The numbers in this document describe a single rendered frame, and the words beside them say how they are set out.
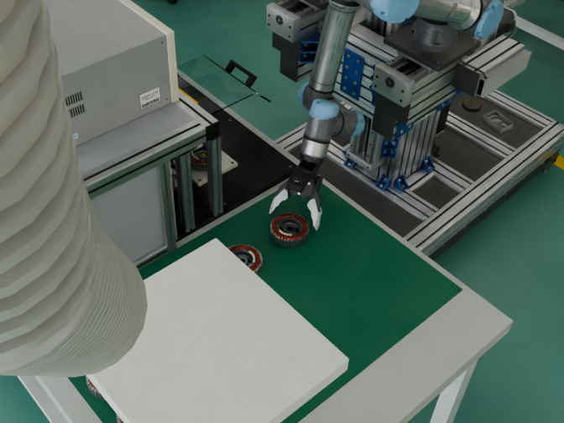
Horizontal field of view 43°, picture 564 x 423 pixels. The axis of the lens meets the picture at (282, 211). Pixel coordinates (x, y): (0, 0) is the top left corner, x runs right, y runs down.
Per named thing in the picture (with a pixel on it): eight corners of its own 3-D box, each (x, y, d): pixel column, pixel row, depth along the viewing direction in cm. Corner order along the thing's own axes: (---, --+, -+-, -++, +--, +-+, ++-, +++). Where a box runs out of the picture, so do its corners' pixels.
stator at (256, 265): (227, 287, 192) (227, 278, 189) (216, 257, 199) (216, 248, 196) (268, 277, 195) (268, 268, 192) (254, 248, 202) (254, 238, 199)
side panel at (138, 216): (170, 242, 203) (161, 154, 180) (176, 248, 201) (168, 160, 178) (82, 292, 189) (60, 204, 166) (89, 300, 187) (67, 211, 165)
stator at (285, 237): (279, 216, 211) (280, 206, 209) (315, 228, 208) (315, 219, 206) (263, 240, 204) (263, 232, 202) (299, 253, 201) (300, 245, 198)
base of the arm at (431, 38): (428, 22, 237) (434, -6, 230) (466, 40, 230) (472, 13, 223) (399, 38, 230) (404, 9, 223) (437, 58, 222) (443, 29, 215)
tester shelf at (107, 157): (82, 26, 221) (80, 13, 218) (220, 135, 186) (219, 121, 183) (-59, 77, 200) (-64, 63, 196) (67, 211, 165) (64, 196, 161)
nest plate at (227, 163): (208, 142, 231) (208, 138, 230) (237, 165, 223) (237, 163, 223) (169, 161, 224) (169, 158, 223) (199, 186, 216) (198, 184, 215)
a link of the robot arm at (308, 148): (325, 145, 195) (297, 137, 198) (321, 161, 197) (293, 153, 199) (332, 143, 202) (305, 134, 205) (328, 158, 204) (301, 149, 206)
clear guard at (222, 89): (219, 65, 221) (218, 48, 216) (270, 101, 208) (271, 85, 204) (128, 105, 204) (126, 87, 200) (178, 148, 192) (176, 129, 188)
